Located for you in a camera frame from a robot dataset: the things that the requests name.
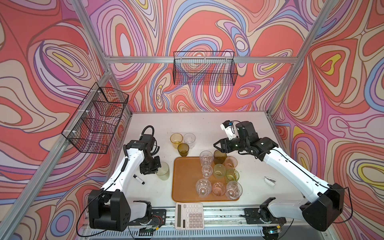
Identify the orange plastic tray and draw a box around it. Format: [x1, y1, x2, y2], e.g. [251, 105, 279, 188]
[172, 157, 240, 203]

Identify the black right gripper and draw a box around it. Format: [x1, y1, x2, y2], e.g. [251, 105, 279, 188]
[213, 135, 249, 154]

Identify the clear faceted glass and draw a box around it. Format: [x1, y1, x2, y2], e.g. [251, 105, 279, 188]
[225, 181, 243, 201]
[200, 151, 214, 167]

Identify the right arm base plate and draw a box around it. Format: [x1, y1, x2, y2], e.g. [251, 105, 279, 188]
[241, 208, 287, 225]

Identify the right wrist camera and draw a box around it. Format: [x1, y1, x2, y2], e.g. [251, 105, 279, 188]
[220, 120, 237, 140]

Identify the black marker pen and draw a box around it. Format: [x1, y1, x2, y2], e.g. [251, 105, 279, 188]
[134, 175, 145, 185]

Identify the white desk calculator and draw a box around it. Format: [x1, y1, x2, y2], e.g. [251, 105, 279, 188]
[175, 203, 205, 230]

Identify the clear glass back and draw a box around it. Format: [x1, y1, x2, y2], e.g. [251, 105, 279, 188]
[183, 133, 196, 149]

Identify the olive textured cup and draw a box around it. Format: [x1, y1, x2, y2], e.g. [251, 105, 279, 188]
[178, 143, 190, 157]

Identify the green ribbed glass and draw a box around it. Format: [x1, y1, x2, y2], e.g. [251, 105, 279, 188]
[225, 169, 240, 183]

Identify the black wire basket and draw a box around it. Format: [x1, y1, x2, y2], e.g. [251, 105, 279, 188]
[173, 50, 238, 86]
[62, 83, 129, 154]

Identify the pink clear cup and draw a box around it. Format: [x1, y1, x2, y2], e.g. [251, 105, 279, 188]
[212, 182, 226, 197]

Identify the black wire basket left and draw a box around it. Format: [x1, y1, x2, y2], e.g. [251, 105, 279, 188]
[62, 83, 129, 154]

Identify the white clip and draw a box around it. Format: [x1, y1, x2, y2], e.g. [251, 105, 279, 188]
[264, 177, 276, 188]

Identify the clear wide glass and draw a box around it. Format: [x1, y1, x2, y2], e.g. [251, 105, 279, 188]
[196, 179, 212, 197]

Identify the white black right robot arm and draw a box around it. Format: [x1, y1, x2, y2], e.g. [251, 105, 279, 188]
[214, 120, 345, 232]

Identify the brown textured cup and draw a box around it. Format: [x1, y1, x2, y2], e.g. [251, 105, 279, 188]
[214, 150, 227, 165]

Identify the pale yellow frosted cup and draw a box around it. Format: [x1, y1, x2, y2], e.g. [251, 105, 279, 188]
[156, 162, 170, 181]

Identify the pale green textured cup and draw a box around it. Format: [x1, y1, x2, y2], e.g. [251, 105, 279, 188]
[213, 164, 227, 180]

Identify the small clear glass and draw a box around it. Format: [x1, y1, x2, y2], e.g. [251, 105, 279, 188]
[202, 165, 214, 179]

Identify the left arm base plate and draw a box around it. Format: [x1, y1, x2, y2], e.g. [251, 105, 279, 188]
[129, 209, 167, 228]

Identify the pink textured cup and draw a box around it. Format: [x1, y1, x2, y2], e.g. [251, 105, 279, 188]
[223, 156, 238, 170]

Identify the black wire basket back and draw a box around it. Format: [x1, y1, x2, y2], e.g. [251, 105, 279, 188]
[173, 50, 238, 86]

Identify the yellow amber glass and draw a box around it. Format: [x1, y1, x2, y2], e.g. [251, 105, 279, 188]
[170, 133, 183, 148]

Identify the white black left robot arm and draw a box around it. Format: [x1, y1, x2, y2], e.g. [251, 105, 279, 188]
[87, 125, 161, 232]

